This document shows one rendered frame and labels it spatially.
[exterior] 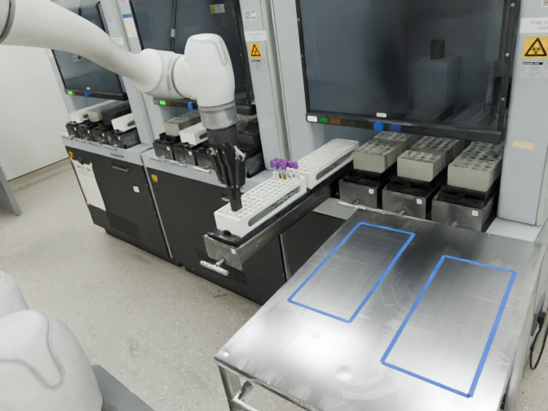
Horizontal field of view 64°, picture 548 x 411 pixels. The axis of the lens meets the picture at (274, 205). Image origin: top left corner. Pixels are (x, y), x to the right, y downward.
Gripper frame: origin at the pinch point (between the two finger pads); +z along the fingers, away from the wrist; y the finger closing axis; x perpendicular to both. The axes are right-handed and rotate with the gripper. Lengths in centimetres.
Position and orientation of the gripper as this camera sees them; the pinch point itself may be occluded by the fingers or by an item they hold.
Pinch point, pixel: (235, 197)
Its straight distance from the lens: 119.2
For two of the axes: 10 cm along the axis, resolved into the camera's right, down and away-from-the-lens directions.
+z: 1.3, 8.8, 4.6
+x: -6.4, 4.3, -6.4
